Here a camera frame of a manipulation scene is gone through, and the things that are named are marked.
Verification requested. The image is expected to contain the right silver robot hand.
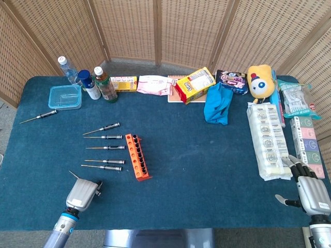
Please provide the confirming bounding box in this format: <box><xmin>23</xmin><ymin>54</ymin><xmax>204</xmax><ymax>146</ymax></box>
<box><xmin>275</xmin><ymin>154</ymin><xmax>331</xmax><ymax>216</ymax></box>

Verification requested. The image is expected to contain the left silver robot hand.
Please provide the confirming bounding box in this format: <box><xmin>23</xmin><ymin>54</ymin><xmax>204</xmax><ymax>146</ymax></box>
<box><xmin>65</xmin><ymin>178</ymin><xmax>103</xmax><ymax>213</ymax></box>

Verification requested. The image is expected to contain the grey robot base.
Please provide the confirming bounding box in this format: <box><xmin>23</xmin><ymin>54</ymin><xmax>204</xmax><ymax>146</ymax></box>
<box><xmin>102</xmin><ymin>228</ymin><xmax>216</xmax><ymax>248</ymax></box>

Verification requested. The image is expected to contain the orange screwdriver rack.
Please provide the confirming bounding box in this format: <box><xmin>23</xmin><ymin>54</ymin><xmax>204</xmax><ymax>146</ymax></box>
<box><xmin>125</xmin><ymin>133</ymin><xmax>153</xmax><ymax>182</ymax></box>

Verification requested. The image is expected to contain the pastel multicolour tissue pack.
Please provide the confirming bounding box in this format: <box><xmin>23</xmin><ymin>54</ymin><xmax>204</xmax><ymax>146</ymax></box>
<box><xmin>289</xmin><ymin>116</ymin><xmax>326</xmax><ymax>180</ymax></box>

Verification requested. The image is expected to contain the long white plastic package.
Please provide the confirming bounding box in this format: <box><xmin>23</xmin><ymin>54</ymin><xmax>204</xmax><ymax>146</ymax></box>
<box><xmin>246</xmin><ymin>102</ymin><xmax>294</xmax><ymax>181</ymax></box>

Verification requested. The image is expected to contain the green and white snack bag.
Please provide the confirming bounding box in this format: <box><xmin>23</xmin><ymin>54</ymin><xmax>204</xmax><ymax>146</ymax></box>
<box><xmin>277</xmin><ymin>79</ymin><xmax>322</xmax><ymax>120</ymax></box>

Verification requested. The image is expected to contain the blue plastic food container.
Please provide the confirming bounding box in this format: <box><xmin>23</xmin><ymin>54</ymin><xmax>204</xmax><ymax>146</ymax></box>
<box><xmin>48</xmin><ymin>84</ymin><xmax>83</xmax><ymax>111</ymax></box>

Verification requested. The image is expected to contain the white bottle with blue cap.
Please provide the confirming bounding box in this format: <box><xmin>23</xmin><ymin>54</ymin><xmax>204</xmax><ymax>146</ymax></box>
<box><xmin>78</xmin><ymin>69</ymin><xmax>102</xmax><ymax>101</ymax></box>

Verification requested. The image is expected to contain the green tea bottle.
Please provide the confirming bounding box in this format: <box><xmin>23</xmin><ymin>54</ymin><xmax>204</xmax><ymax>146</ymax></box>
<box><xmin>93</xmin><ymin>66</ymin><xmax>118</xmax><ymax>104</ymax></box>

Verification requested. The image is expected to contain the blue felt table cover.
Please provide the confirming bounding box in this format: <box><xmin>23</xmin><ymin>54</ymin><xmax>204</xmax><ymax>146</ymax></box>
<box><xmin>0</xmin><ymin>74</ymin><xmax>331</xmax><ymax>231</ymax></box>

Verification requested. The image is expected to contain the yellow cardboard box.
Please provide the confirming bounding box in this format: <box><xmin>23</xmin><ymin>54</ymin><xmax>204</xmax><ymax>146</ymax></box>
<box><xmin>110</xmin><ymin>75</ymin><xmax>138</xmax><ymax>92</ymax></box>

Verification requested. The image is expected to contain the clear water bottle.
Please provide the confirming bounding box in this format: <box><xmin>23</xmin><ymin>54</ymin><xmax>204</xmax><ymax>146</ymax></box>
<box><xmin>57</xmin><ymin>56</ymin><xmax>83</xmax><ymax>87</ymax></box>

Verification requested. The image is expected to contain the yellow plush toy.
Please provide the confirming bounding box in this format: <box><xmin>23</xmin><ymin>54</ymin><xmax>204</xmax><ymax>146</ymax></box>
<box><xmin>247</xmin><ymin>64</ymin><xmax>275</xmax><ymax>104</ymax></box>

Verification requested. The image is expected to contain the pink and white packet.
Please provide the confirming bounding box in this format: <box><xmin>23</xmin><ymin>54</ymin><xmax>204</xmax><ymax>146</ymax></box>
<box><xmin>136</xmin><ymin>74</ymin><xmax>176</xmax><ymax>97</ymax></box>

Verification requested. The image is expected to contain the blue cloth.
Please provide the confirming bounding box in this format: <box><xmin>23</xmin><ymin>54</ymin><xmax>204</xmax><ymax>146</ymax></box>
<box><xmin>203</xmin><ymin>82</ymin><xmax>234</xmax><ymax>126</ymax></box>

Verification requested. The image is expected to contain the dark purple snack packet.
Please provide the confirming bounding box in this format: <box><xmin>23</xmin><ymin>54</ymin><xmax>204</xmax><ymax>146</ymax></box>
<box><xmin>215</xmin><ymin>69</ymin><xmax>249</xmax><ymax>96</ymax></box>

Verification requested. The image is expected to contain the yellow Lupo snack pack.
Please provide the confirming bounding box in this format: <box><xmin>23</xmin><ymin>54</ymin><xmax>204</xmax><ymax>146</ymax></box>
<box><xmin>175</xmin><ymin>67</ymin><xmax>217</xmax><ymax>105</ymax></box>

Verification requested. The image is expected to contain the wicker folding screen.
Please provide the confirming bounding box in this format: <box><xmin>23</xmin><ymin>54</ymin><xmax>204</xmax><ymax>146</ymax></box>
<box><xmin>0</xmin><ymin>0</ymin><xmax>331</xmax><ymax>179</ymax></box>

